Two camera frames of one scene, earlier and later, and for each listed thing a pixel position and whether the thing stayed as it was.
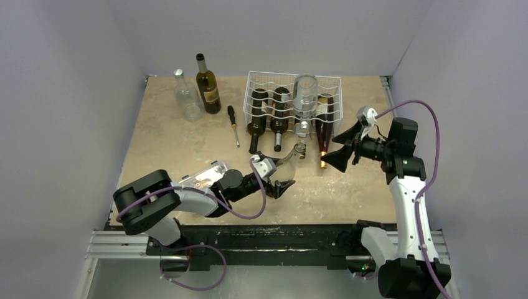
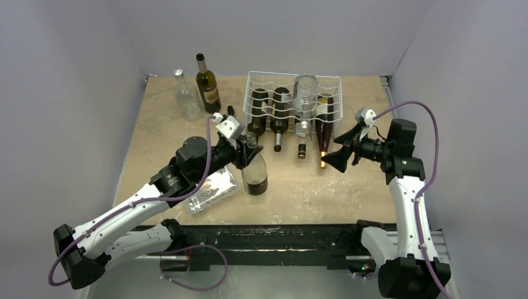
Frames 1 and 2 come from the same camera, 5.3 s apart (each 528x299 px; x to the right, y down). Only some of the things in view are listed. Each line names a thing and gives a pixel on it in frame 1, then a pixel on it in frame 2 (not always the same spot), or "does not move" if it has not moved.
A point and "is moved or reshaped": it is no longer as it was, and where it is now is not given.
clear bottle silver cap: x=188 y=98 does not move
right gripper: x=355 y=146 does not move
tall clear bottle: x=286 y=166 is moved or reshaped
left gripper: x=278 y=187 -> x=243 y=153
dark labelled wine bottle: x=207 y=85 does not move
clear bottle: x=305 y=97 does not move
